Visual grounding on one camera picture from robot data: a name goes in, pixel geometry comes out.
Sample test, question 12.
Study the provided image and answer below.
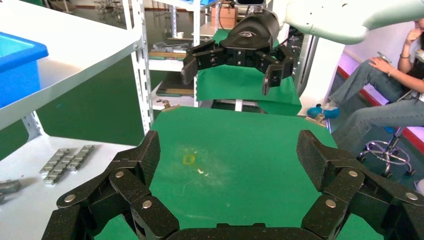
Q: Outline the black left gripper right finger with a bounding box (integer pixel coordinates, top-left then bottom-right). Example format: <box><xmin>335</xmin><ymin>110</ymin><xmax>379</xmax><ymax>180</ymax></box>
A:
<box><xmin>295</xmin><ymin>129</ymin><xmax>424</xmax><ymax>240</ymax></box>

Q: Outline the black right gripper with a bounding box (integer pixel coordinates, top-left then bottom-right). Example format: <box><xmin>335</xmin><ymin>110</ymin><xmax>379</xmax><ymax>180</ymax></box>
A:
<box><xmin>180</xmin><ymin>11</ymin><xmax>296</xmax><ymax>96</ymax></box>

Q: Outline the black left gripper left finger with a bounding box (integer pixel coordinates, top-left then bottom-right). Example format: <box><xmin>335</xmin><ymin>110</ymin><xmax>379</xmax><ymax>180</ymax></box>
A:
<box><xmin>41</xmin><ymin>130</ymin><xmax>181</xmax><ymax>240</ymax></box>

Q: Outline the bystander bare forearm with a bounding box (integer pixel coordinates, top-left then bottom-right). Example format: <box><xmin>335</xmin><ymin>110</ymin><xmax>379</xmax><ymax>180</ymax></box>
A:
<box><xmin>398</xmin><ymin>41</ymin><xmax>416</xmax><ymax>74</ymax></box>
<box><xmin>389</xmin><ymin>67</ymin><xmax>424</xmax><ymax>93</ymax></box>

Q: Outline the bystander bare hand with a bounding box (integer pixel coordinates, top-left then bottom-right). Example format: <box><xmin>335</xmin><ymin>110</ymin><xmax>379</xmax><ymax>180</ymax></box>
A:
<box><xmin>369</xmin><ymin>56</ymin><xmax>397</xmax><ymax>76</ymax></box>
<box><xmin>405</xmin><ymin>28</ymin><xmax>424</xmax><ymax>46</ymax></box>

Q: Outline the green cloth covered table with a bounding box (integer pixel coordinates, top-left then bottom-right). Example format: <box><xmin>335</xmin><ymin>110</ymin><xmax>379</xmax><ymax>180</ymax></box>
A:
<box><xmin>195</xmin><ymin>29</ymin><xmax>302</xmax><ymax>117</ymax></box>

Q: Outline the small grey metal strip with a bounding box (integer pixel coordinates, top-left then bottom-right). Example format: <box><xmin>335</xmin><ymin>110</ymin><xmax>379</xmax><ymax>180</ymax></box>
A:
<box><xmin>0</xmin><ymin>179</ymin><xmax>22</xmax><ymax>204</ymax></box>
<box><xmin>39</xmin><ymin>148</ymin><xmax>70</xmax><ymax>175</ymax></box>
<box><xmin>66</xmin><ymin>144</ymin><xmax>95</xmax><ymax>172</ymax></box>
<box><xmin>44</xmin><ymin>153</ymin><xmax>79</xmax><ymax>186</ymax></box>

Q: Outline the chrome swivel stool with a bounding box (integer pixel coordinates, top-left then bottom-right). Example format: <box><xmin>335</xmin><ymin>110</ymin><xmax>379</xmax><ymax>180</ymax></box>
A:
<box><xmin>357</xmin><ymin>91</ymin><xmax>424</xmax><ymax>178</ymax></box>

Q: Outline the brown cardboard box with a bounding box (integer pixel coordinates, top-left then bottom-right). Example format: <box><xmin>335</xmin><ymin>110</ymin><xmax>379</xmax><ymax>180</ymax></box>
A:
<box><xmin>210</xmin><ymin>6</ymin><xmax>238</xmax><ymax>29</ymax></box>

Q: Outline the white background shelf rack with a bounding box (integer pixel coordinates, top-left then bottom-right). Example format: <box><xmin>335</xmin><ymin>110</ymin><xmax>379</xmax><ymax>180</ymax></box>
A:
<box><xmin>142</xmin><ymin>0</ymin><xmax>220</xmax><ymax>110</ymax></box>

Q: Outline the seated person in jeans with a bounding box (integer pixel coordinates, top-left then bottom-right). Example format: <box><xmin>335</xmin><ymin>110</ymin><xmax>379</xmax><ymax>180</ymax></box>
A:
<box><xmin>327</xmin><ymin>18</ymin><xmax>424</xmax><ymax>157</ymax></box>

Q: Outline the long wooden board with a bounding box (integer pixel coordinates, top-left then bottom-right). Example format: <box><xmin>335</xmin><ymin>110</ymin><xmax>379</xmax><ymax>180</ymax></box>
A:
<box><xmin>150</xmin><ymin>49</ymin><xmax>187</xmax><ymax>61</ymax></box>

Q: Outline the white flat board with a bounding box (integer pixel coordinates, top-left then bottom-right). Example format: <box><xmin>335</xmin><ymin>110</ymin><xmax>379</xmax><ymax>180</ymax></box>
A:
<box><xmin>0</xmin><ymin>134</ymin><xmax>147</xmax><ymax>240</ymax></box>

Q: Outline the blue shoe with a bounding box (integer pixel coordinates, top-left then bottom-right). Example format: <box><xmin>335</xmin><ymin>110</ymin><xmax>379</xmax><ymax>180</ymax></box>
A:
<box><xmin>306</xmin><ymin>104</ymin><xmax>340</xmax><ymax>120</ymax></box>

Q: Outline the white slotted shelf upright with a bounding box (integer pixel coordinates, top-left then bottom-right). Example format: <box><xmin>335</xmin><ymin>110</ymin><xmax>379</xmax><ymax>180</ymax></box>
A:
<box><xmin>21</xmin><ymin>111</ymin><xmax>44</xmax><ymax>142</ymax></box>
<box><xmin>130</xmin><ymin>0</ymin><xmax>156</xmax><ymax>135</ymax></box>

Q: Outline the green table cloth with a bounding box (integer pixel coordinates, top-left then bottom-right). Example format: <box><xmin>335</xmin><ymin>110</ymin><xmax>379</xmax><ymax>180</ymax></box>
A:
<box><xmin>94</xmin><ymin>105</ymin><xmax>385</xmax><ymax>240</ymax></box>

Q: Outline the grey mobile phone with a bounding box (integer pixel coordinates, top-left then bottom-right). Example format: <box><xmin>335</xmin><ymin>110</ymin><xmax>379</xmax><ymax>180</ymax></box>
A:
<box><xmin>376</xmin><ymin>51</ymin><xmax>392</xmax><ymax>64</ymax></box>

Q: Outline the blue plastic bin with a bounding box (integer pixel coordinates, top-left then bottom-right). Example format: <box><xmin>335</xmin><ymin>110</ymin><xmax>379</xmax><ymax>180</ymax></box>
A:
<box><xmin>0</xmin><ymin>31</ymin><xmax>50</xmax><ymax>109</ymax></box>

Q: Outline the white ribbed shelf board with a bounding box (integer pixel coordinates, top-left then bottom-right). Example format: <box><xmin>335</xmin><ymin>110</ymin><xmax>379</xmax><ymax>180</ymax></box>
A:
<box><xmin>0</xmin><ymin>0</ymin><xmax>142</xmax><ymax>132</ymax></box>

